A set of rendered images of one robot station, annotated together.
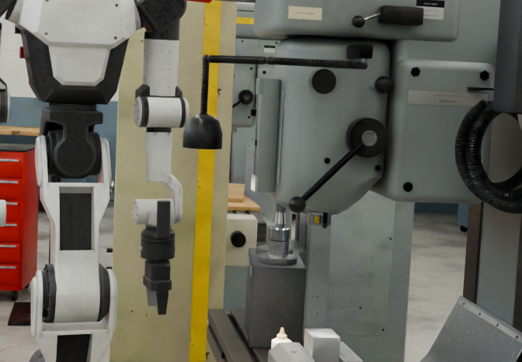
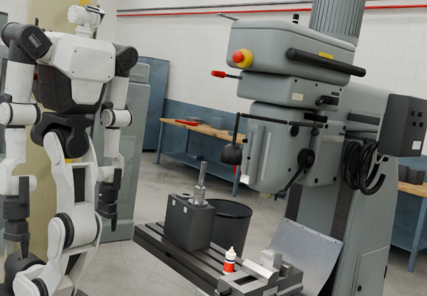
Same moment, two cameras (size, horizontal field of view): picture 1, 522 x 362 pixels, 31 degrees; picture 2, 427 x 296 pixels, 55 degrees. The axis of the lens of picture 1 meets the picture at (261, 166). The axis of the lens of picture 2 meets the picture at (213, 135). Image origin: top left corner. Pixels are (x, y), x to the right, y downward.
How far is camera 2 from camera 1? 1.08 m
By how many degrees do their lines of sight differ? 33
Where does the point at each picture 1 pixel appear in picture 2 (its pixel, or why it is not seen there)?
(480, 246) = (300, 196)
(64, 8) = (84, 57)
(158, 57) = (121, 87)
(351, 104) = (300, 141)
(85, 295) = (89, 230)
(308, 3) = (299, 91)
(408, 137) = (319, 157)
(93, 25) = (98, 68)
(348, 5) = (311, 93)
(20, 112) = not seen: outside the picture
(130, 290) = not seen: hidden behind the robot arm
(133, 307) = not seen: hidden behind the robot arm
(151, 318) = (34, 215)
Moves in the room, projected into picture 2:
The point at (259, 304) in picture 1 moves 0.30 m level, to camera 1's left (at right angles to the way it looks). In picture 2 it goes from (194, 228) to (127, 233)
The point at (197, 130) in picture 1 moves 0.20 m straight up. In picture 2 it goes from (236, 154) to (246, 93)
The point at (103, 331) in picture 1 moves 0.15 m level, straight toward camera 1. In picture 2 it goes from (93, 248) to (110, 263)
